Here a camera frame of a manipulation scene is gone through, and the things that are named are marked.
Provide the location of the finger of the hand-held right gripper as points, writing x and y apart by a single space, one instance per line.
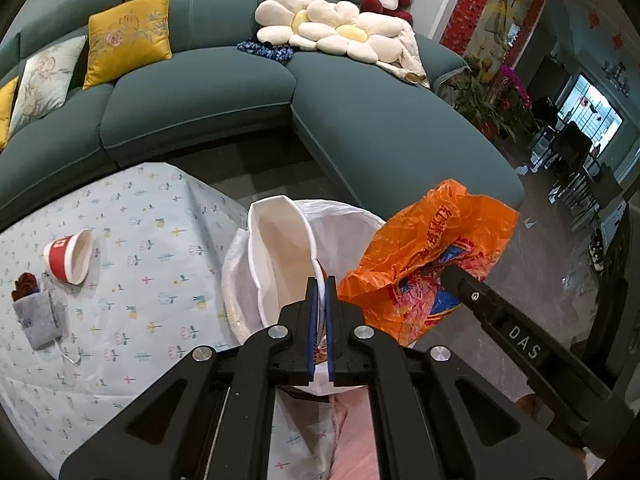
470 292

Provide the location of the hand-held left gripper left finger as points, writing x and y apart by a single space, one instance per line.
312 320

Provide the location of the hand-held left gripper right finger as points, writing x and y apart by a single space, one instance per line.
331 330

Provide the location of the white paper bowl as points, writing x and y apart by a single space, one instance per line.
280 260

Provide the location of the orange plastic bag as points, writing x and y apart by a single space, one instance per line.
425 240

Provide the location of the white plastic bin liner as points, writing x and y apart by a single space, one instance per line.
345 230

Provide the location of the pink fleece blanket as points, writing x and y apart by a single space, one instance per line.
355 440

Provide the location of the black dining chair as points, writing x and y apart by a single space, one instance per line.
570 152
602 195

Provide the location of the floral light blue tablecloth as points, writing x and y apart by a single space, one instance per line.
150 285

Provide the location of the green potted plant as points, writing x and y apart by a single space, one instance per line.
480 105

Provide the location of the dark green curved sofa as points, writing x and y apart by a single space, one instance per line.
350 125

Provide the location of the pink orchid flowers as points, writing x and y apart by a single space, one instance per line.
517 87

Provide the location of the bright window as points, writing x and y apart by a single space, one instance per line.
590 110

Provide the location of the beige folded blanket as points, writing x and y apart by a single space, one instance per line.
410 60

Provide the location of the red paper cup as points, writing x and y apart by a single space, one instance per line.
62 255

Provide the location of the white flower plush cushion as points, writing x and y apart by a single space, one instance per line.
280 15
380 40

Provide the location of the blue beaded cloth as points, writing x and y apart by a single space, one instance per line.
265 51

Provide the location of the brown scrunchie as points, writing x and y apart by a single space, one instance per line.
26 285

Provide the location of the large yellow embroidered cushion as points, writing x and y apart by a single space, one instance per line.
130 35

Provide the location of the grey floral cushion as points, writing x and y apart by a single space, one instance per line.
45 80

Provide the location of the small yellow embroidered cushion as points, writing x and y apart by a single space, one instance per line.
6 110

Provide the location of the red wall decoration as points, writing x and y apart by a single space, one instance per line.
470 15

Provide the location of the golden wall mural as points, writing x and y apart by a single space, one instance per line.
515 5

